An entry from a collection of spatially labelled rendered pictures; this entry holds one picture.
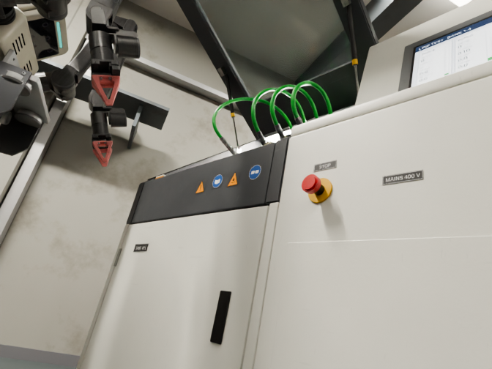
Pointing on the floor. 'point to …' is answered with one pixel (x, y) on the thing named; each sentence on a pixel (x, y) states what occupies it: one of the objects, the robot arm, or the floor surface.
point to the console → (388, 230)
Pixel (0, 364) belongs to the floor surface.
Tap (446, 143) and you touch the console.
